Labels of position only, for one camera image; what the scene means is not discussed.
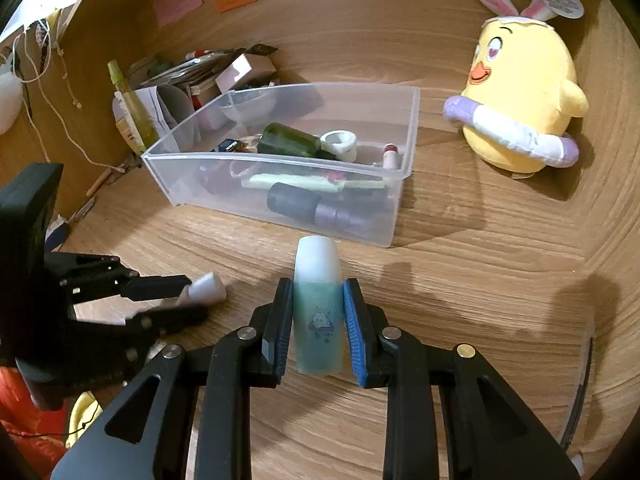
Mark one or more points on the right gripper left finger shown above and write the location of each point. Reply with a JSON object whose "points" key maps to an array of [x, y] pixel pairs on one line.
{"points": [[182, 398]]}

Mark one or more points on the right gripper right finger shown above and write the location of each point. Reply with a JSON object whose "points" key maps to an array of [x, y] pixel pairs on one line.
{"points": [[490, 432]]}

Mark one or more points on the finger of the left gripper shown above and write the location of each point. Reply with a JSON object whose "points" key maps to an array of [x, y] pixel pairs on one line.
{"points": [[80, 278], [125, 329]]}

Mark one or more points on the pink squeeze tube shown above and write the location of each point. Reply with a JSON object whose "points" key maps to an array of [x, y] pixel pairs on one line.
{"points": [[207, 291]]}

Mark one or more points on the blue card box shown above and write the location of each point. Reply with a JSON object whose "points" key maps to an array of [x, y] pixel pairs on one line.
{"points": [[230, 146]]}

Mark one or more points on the pale green tube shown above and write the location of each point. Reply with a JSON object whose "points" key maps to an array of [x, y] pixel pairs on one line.
{"points": [[310, 183]]}

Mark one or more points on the black purple mascara tube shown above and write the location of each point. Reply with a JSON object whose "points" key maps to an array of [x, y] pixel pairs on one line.
{"points": [[323, 212]]}

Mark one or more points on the teal white small bottle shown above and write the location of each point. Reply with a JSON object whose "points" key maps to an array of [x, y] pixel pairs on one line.
{"points": [[318, 307]]}

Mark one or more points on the dark green glass bottle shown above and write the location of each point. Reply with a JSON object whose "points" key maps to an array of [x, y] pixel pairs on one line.
{"points": [[279, 139]]}

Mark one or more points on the red white lip balm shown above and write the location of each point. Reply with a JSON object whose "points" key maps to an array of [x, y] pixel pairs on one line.
{"points": [[391, 157]]}

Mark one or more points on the white tape roll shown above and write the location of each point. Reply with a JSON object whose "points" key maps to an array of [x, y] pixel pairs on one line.
{"points": [[340, 143]]}

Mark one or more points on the red paper envelope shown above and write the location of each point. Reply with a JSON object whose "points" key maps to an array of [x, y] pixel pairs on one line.
{"points": [[223, 177]]}

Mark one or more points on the white blue carton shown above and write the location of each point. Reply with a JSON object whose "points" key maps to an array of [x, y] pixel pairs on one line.
{"points": [[57, 234]]}

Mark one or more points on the eyeglasses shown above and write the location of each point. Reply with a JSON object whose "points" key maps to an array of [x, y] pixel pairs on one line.
{"points": [[109, 177]]}

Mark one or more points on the yellow green spray bottle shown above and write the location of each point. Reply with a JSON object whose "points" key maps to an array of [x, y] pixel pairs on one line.
{"points": [[141, 120]]}

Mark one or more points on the beige cosmetic tube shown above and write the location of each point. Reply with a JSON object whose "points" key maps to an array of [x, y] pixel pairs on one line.
{"points": [[125, 127]]}

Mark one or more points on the white folded paper stack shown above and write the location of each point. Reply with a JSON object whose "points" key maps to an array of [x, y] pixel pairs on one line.
{"points": [[166, 107]]}

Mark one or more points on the white fluffy pompom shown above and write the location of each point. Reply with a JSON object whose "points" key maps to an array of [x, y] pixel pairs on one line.
{"points": [[11, 97]]}

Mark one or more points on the stack of books and papers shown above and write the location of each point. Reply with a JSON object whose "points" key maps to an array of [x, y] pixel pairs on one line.
{"points": [[197, 68]]}

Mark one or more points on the ceramic bowl with trinkets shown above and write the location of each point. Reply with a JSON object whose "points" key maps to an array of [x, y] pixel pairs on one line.
{"points": [[247, 106]]}

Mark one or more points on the red white marker pen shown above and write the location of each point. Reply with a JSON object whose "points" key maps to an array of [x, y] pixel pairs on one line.
{"points": [[204, 52]]}

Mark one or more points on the small white pink box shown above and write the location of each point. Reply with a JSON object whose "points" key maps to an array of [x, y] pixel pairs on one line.
{"points": [[243, 70]]}

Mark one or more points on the clear plastic storage bin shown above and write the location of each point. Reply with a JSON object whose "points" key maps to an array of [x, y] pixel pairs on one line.
{"points": [[378, 114]]}

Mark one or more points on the pink sticky note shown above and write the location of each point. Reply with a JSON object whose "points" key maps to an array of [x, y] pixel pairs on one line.
{"points": [[171, 11]]}

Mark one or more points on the yellow chick plush toy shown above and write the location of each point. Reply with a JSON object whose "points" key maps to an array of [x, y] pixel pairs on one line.
{"points": [[522, 90]]}

